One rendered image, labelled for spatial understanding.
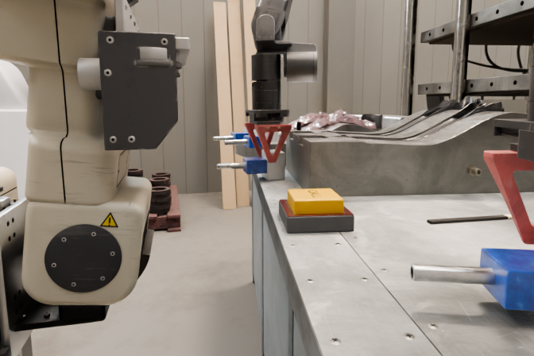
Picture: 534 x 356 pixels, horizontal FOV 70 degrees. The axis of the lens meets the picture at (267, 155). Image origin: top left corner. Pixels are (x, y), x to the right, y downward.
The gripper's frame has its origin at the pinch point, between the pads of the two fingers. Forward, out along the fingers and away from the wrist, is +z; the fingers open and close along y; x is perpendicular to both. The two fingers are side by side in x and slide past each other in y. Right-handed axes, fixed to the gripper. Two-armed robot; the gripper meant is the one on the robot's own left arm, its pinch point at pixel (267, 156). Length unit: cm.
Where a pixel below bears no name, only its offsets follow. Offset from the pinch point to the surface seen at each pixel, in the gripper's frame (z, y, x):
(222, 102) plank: -13, 283, -31
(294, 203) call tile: 1.6, -31.5, 4.8
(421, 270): 2, -51, 2
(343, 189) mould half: 3.6, -18.0, -8.1
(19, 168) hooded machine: 37, 256, 132
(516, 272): 1, -54, -3
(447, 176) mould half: 2.0, -20.8, -25.3
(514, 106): -9, 28, -91
